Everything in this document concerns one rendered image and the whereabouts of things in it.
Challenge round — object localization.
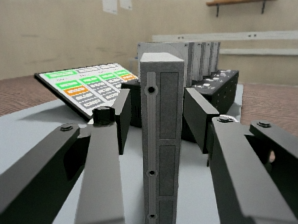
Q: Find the black drive dock housing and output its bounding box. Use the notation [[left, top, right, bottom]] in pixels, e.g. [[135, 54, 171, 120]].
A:
[[121, 69, 239, 143]]

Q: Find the status display panel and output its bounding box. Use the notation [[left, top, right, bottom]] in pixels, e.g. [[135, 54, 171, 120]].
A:
[[34, 62, 138, 123]]

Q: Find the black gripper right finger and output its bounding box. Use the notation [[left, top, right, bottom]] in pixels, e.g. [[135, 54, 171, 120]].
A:
[[184, 88, 298, 224]]

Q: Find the light grey flat mat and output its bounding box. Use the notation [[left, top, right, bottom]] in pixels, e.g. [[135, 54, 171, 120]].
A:
[[0, 84, 243, 224]]

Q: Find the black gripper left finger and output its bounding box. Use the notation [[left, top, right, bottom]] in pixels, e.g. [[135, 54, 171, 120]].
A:
[[0, 89, 132, 224]]

